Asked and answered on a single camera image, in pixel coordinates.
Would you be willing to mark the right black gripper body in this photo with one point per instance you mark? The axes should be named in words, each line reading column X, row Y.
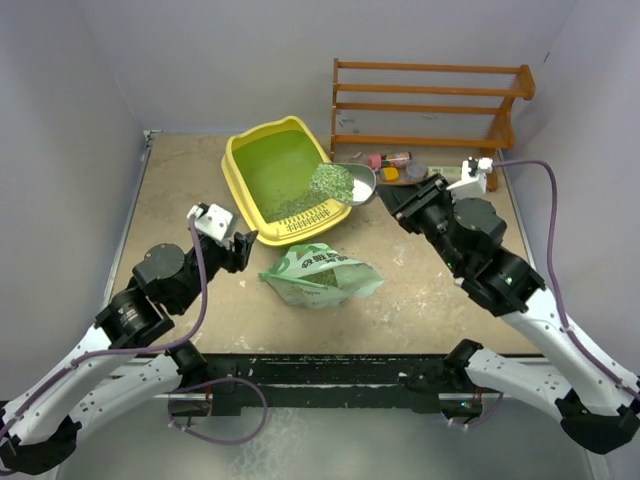
column 429, row 211

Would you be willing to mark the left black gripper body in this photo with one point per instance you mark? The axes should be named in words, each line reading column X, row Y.
column 226, row 257

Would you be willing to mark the silver metal scoop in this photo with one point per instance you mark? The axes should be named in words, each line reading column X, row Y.
column 351, row 184

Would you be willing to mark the green cat litter bag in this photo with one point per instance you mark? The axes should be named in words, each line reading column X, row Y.
column 317, row 276

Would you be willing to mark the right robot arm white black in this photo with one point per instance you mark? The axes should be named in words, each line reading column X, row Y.
column 593, row 398

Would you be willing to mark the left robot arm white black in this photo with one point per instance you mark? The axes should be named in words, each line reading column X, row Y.
column 118, row 365

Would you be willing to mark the white green long box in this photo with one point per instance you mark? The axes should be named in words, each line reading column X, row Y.
column 451, row 174

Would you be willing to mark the yellow green litter box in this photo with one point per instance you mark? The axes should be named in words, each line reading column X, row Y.
column 268, row 169

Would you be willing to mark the yellow grey sponge block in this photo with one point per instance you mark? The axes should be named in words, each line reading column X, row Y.
column 389, row 174

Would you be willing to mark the grey round container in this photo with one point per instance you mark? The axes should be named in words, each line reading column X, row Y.
column 415, row 171

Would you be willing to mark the pink patterned tube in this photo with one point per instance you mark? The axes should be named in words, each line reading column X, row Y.
column 397, row 160

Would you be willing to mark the pink tape roll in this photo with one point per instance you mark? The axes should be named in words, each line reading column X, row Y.
column 375, row 161

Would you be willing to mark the wooden three-tier rack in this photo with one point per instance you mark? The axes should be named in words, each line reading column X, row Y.
column 426, row 105

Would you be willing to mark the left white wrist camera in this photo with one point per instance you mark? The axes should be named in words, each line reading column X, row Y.
column 214, row 221

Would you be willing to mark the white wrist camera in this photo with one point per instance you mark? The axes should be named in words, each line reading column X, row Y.
column 214, row 221
column 473, row 178

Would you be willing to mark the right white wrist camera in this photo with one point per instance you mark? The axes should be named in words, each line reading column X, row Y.
column 473, row 178

